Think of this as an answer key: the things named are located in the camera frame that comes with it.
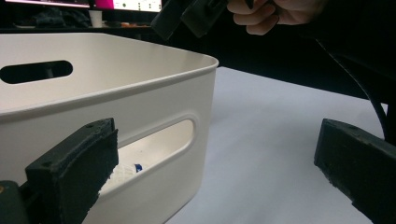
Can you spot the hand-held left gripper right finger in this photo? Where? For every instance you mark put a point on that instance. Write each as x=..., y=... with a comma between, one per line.
x=358, y=165

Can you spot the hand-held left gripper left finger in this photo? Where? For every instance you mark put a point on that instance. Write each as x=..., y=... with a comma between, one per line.
x=74, y=168

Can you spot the white feather shuttlecock blue band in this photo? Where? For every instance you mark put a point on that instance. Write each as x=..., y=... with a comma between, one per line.
x=124, y=174

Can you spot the white plastic storage box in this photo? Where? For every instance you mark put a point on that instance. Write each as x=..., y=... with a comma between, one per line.
x=155, y=93

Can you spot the computer monitor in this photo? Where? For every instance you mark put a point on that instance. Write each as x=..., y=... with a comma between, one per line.
x=46, y=2
x=134, y=4

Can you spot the white paper cup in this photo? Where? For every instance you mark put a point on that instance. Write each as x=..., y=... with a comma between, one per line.
x=96, y=19

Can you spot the dark cloth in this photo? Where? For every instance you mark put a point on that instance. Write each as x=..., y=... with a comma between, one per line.
x=62, y=18

